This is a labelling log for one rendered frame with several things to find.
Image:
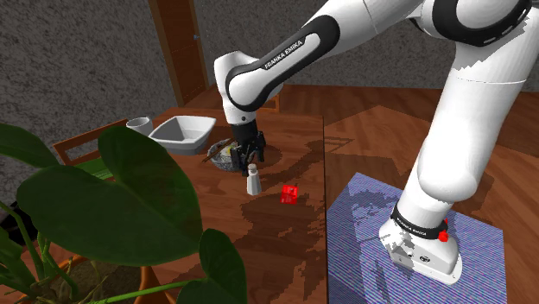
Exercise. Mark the green potted plant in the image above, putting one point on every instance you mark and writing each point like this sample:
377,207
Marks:
109,202

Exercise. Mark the white cup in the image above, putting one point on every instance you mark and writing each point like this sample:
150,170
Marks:
140,125

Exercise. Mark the white square bowl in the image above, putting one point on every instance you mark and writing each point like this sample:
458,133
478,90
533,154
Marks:
182,134

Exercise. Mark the grey bowl with chopsticks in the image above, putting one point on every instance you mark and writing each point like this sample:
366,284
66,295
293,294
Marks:
222,158

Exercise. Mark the purple striped robot stand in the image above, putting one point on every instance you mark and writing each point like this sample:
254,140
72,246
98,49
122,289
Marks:
362,252

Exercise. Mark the red small box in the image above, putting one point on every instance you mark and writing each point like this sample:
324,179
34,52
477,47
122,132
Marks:
289,194

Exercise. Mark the brown wooden door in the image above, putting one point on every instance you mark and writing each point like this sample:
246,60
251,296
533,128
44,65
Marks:
179,46

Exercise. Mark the brown wooden chair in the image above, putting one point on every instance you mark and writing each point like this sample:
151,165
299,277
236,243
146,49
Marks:
80,149

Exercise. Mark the white salt shaker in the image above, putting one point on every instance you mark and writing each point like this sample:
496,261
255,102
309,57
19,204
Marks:
253,181

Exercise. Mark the brown wooden table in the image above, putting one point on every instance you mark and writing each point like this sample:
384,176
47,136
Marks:
278,235

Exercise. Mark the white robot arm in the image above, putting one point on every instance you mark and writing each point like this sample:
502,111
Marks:
463,126

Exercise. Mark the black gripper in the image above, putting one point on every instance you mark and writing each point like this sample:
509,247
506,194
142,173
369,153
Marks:
245,133

